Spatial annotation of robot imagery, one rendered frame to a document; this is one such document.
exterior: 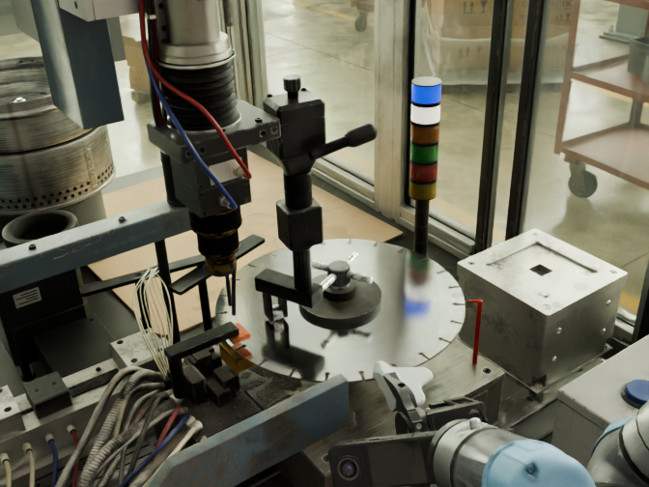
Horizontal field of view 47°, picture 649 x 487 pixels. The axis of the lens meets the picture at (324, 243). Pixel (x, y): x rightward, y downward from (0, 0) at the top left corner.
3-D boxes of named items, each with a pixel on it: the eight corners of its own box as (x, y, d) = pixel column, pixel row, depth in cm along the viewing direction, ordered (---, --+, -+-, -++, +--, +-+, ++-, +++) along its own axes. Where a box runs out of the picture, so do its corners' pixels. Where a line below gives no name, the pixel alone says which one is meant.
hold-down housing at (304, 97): (313, 230, 90) (305, 67, 80) (331, 247, 87) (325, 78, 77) (272, 241, 88) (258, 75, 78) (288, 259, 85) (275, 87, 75)
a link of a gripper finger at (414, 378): (414, 357, 89) (446, 412, 81) (367, 366, 87) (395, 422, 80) (416, 336, 87) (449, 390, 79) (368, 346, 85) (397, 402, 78)
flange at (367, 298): (373, 329, 94) (373, 312, 92) (288, 319, 96) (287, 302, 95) (387, 281, 103) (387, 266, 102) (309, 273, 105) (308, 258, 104)
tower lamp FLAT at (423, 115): (426, 113, 118) (427, 95, 116) (445, 121, 115) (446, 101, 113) (404, 119, 116) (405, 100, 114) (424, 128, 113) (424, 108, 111)
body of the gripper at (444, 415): (470, 462, 81) (524, 490, 69) (396, 479, 79) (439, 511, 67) (459, 391, 81) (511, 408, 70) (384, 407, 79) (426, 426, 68)
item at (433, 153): (425, 151, 121) (425, 133, 120) (443, 158, 118) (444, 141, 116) (404, 157, 119) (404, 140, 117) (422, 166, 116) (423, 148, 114)
